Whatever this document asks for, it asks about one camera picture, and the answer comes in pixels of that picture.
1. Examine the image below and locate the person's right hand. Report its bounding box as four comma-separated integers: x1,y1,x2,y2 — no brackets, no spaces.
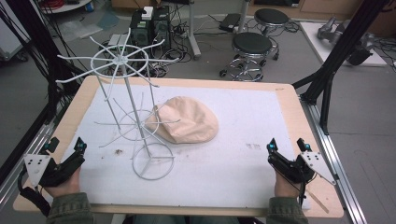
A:
273,169,303,199

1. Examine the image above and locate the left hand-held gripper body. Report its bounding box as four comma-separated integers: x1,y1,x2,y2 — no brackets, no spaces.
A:
23,153,86,189

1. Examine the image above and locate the white platform board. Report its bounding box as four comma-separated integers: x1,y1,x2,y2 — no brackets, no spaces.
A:
299,21,389,68

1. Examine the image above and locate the beige cloth hat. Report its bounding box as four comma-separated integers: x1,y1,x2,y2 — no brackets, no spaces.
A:
144,95,220,145

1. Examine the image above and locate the thin black cable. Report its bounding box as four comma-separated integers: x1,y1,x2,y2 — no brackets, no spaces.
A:
298,180,308,210

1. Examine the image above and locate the white wire hat rack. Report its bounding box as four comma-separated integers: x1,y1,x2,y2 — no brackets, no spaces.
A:
55,27,182,181

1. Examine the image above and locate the black round stool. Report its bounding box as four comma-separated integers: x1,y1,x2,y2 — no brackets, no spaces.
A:
253,7,291,62
219,31,276,83

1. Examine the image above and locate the white small device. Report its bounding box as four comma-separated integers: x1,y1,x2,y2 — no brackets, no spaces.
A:
141,6,154,21

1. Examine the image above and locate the thin wooden stick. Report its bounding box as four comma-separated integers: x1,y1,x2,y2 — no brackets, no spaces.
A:
305,189,331,215

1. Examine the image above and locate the black computer tower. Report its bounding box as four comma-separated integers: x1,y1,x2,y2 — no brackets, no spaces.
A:
128,8,154,51
151,5,172,51

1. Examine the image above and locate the black flat box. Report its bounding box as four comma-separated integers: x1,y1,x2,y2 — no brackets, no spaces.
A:
218,12,243,33

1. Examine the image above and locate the person's left hand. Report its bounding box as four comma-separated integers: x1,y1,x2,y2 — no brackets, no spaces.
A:
45,166,83,199

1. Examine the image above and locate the black metal frame post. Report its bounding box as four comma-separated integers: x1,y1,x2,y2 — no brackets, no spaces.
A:
5,0,82,123
291,0,390,136

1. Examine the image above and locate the grey metal stand leg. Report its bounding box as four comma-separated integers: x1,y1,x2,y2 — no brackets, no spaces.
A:
186,0,203,61

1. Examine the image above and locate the aluminium rail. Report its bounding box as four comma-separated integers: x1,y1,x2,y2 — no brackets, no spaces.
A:
300,95,369,224
0,120,54,213

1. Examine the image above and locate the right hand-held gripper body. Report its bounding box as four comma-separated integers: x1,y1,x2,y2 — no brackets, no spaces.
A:
266,150,337,187

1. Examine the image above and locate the white foam mat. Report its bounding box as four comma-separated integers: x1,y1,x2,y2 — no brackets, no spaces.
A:
60,83,313,210

